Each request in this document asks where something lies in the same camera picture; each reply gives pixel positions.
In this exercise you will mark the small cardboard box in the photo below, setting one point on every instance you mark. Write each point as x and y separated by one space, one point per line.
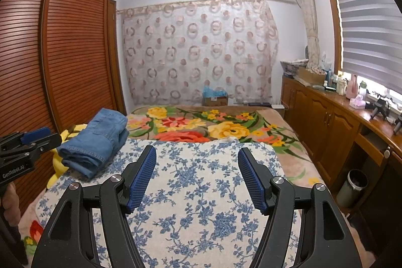
215 101

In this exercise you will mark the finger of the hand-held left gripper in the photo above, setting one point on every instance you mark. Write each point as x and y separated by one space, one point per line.
36 134
47 144

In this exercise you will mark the light blue denim jeans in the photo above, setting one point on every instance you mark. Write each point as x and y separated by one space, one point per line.
94 145

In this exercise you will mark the pink tissue box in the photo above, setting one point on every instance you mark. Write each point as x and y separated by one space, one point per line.
357 102

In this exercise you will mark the white jars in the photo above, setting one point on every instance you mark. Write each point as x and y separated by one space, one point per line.
341 86

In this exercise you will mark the person's left hand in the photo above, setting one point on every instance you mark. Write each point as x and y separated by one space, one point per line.
11 205

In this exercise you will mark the flowered tan blanket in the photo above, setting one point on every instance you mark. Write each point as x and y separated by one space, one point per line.
188 126

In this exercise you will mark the small black tripod device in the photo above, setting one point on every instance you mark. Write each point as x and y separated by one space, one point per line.
398 123
380 108

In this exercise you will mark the blue plastic bag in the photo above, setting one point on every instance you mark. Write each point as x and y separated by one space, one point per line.
213 91

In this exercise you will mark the grey trash bin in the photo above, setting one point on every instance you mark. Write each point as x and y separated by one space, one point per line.
353 189

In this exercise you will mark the yellow plush toy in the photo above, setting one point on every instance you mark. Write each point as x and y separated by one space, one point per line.
56 170

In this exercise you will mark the white quilt with blue flowers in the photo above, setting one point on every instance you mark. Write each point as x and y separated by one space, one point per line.
194 192

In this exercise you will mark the beige window curtain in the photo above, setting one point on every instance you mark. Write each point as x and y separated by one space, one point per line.
309 20

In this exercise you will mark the wooden side cabinet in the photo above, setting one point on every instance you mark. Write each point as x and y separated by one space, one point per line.
314 120

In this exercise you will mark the wooden window frame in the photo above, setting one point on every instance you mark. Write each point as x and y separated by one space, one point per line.
331 20

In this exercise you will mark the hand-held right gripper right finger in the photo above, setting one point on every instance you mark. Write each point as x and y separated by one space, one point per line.
252 180

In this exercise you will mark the circle-patterned sheer curtain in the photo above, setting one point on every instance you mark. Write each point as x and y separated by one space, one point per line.
201 51

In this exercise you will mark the wooden louvred wardrobe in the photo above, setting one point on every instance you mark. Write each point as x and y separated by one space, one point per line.
72 51

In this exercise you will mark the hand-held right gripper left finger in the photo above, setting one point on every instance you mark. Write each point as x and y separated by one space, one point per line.
141 180

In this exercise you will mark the flat cardboard box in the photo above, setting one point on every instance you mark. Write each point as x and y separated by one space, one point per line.
311 76

